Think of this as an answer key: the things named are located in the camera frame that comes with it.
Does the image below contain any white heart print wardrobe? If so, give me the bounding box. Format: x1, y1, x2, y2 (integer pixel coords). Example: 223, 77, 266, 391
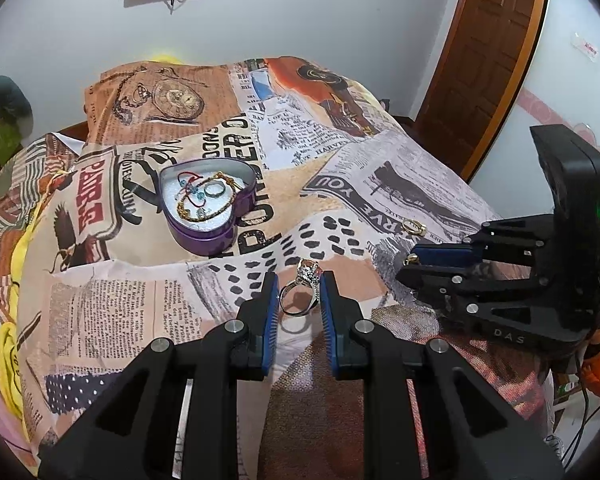
462, 0, 600, 221

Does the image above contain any yellow cloth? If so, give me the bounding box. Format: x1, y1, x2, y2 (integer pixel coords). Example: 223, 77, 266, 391
0, 230, 37, 441

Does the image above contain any silver gemstone ring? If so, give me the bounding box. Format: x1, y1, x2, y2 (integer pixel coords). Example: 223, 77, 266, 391
278, 258, 325, 317

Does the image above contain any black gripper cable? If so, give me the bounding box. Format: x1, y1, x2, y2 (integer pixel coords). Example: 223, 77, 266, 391
560, 355, 600, 476

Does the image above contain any gold chain bracelet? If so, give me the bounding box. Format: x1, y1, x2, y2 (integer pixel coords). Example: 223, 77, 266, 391
176, 172, 243, 223

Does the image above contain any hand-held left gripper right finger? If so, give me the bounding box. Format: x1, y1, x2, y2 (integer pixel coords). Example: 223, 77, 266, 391
321, 270, 563, 480

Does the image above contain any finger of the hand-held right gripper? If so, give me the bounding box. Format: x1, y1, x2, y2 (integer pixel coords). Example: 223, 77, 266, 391
397, 260, 588, 348
410, 214, 556, 267

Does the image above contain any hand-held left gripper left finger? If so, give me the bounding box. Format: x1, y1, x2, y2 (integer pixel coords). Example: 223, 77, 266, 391
37, 272, 279, 480

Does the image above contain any brown wooden door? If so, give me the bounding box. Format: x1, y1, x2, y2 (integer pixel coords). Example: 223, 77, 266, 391
415, 0, 541, 171

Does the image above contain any purple heart-shaped tin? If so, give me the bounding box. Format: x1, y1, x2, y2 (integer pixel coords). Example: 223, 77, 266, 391
159, 159, 257, 256

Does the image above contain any newspaper print blanket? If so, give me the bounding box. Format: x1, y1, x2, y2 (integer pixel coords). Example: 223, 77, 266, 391
0, 55, 556, 480

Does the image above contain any white red sticker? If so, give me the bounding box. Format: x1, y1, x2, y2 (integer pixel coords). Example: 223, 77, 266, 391
570, 32, 600, 63

